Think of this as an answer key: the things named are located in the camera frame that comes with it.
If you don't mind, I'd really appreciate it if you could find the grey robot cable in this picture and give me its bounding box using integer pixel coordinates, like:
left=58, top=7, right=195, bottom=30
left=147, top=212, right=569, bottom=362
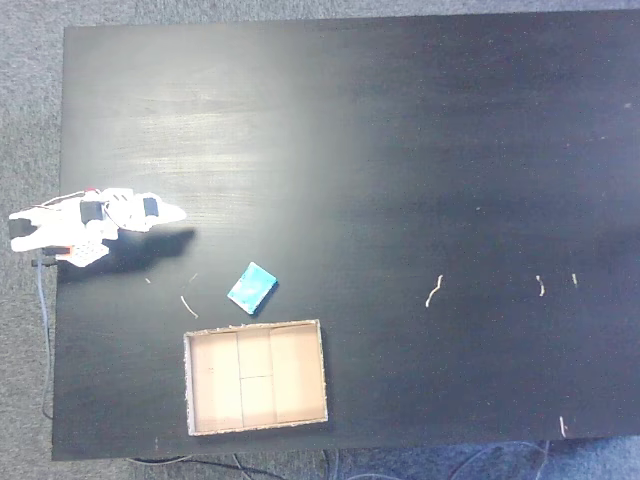
left=31, top=257, right=57, bottom=421

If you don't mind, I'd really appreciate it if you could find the shallow cardboard box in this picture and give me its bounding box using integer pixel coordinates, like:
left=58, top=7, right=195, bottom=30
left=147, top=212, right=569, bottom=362
left=182, top=318, right=330, bottom=438

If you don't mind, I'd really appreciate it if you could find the pale floor cable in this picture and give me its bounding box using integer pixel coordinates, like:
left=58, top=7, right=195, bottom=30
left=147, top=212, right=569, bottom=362
left=444, top=438, right=554, bottom=480

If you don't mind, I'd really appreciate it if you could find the green block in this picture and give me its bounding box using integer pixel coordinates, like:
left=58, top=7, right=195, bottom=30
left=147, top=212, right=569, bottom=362
left=226, top=260, right=280, bottom=317

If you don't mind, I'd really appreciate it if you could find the black floor cable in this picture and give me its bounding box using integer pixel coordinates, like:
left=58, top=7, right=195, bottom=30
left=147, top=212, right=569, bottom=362
left=124, top=451, right=286, bottom=480

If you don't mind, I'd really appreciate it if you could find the wavy cardboard scrap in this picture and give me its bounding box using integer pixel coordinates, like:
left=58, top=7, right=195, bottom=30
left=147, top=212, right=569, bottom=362
left=424, top=274, right=445, bottom=309

